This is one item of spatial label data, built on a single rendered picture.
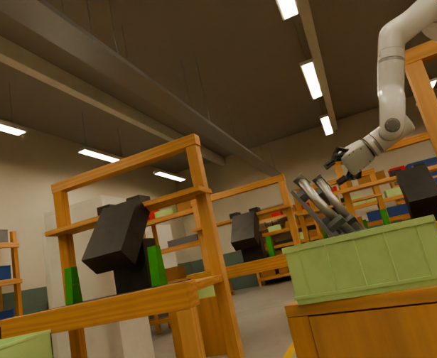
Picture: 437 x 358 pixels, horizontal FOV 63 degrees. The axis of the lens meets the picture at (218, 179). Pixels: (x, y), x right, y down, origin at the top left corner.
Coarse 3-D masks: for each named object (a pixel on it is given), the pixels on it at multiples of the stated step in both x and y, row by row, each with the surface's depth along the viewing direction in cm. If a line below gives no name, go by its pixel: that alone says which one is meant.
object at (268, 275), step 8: (272, 216) 1137; (280, 216) 1119; (280, 224) 1128; (288, 224) 1118; (296, 224) 1107; (312, 224) 1080; (272, 232) 1121; (280, 232) 1112; (312, 232) 1088; (304, 240) 1082; (264, 272) 1124; (272, 272) 1115; (280, 272) 1106; (288, 272) 1094; (264, 280) 1109
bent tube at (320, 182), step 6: (318, 174) 136; (312, 180) 137; (318, 180) 136; (324, 180) 138; (318, 186) 135; (324, 186) 131; (324, 192) 130; (330, 192) 128; (330, 198) 128; (336, 198) 127; (336, 204) 127; (336, 210) 128; (342, 210) 127; (342, 216) 128; (354, 228) 131; (360, 228) 132
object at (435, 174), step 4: (432, 172) 988; (436, 172) 985; (436, 176) 976; (392, 184) 1018; (396, 184) 1019; (396, 200) 1047; (400, 200) 1005; (404, 200) 997; (396, 204) 1045; (400, 204) 1003; (404, 220) 994
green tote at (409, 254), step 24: (432, 216) 91; (336, 240) 102; (360, 240) 99; (384, 240) 96; (408, 240) 94; (432, 240) 91; (288, 264) 108; (312, 264) 104; (336, 264) 101; (360, 264) 98; (384, 264) 96; (408, 264) 93; (432, 264) 90; (312, 288) 104; (336, 288) 100; (360, 288) 97; (384, 288) 95; (408, 288) 92
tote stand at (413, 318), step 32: (416, 288) 91; (288, 320) 109; (320, 320) 104; (352, 320) 99; (384, 320) 94; (416, 320) 90; (320, 352) 103; (352, 352) 98; (384, 352) 94; (416, 352) 89
